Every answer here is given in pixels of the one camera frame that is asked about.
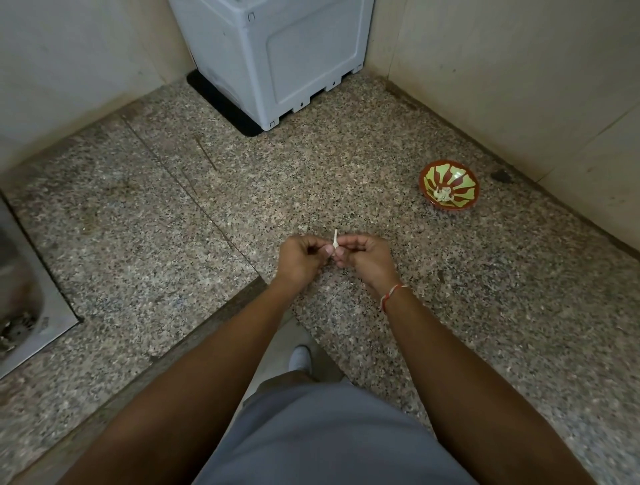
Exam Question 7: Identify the person's left hand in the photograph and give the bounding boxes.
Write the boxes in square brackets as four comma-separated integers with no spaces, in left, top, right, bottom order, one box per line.
[276,234,334,292]

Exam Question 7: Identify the person's right hand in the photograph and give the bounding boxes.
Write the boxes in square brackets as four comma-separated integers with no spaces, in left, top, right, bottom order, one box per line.
[333,234,404,302]

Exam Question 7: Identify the person's right forearm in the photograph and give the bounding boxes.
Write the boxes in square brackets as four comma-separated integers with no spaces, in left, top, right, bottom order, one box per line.
[381,285,594,485]

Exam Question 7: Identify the person's left forearm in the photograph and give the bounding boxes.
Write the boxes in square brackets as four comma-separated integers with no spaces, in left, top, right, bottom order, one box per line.
[59,278,313,485]

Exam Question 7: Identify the red and white wrist thread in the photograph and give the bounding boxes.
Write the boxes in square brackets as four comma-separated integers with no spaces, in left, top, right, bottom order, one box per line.
[380,283,406,313]

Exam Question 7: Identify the white shoe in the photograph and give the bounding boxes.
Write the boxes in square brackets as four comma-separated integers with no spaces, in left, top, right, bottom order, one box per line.
[289,345,313,374]

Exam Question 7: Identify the red and yellow clay bowl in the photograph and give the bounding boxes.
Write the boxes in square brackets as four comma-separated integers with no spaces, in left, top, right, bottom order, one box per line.
[418,159,481,213]

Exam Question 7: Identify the grey shorts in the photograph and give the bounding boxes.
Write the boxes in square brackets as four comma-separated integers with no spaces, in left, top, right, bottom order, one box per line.
[192,370,480,485]

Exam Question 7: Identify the white plastic appliance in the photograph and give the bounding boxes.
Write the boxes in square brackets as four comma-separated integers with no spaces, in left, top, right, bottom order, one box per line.
[168,0,376,132]

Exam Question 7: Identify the steel sink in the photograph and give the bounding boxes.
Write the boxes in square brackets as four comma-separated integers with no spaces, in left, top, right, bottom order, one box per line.
[0,196,81,379]

